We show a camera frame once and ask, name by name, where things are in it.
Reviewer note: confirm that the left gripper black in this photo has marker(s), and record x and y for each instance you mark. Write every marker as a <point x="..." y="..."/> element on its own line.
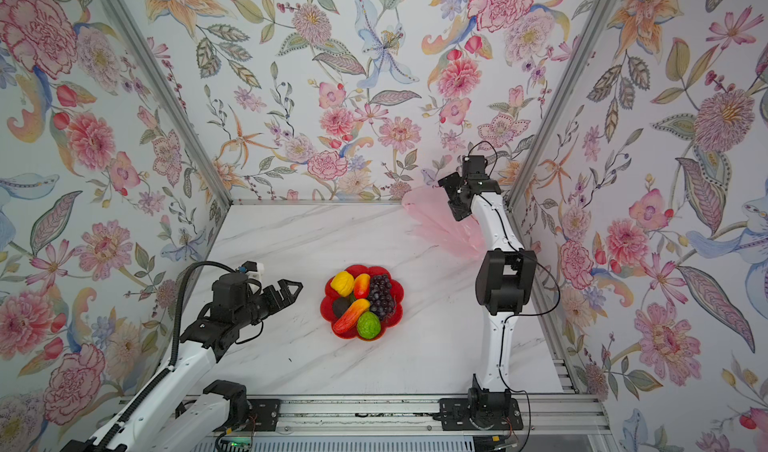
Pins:
<point x="279" y="303"/>

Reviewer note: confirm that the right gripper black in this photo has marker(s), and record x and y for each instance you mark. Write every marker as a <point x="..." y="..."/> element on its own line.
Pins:
<point x="460" y="212"/>

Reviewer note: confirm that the pink plastic bag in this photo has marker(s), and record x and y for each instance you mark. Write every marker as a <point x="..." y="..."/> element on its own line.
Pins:
<point x="429" y="207"/>

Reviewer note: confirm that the yellow lemon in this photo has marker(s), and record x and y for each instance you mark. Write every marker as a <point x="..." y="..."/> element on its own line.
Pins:
<point x="343" y="283"/>

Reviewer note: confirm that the dark purple grape bunch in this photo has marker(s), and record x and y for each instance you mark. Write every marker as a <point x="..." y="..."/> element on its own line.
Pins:
<point x="382" y="302"/>

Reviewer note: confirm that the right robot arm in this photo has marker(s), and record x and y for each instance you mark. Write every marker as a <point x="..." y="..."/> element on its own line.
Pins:
<point x="503" y="284"/>

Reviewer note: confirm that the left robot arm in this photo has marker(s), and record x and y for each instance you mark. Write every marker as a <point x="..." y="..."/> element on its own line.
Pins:
<point x="145" y="423"/>

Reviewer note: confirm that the dark avocado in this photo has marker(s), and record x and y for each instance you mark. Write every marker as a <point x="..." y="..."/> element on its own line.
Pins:
<point x="340" y="306"/>

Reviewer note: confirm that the large orange red mango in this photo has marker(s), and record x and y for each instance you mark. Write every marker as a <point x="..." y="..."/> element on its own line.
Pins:
<point x="349" y="320"/>

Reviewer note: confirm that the small orange red mango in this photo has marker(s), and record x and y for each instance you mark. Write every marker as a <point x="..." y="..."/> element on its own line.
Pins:
<point x="362" y="286"/>

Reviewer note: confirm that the green lime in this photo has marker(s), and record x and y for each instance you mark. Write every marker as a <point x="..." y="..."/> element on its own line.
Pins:
<point x="369" y="326"/>

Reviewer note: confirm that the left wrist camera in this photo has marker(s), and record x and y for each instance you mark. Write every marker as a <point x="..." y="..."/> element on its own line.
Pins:
<point x="252" y="269"/>

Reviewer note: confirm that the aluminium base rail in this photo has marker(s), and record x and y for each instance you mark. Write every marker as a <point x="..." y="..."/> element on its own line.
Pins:
<point x="515" y="415"/>

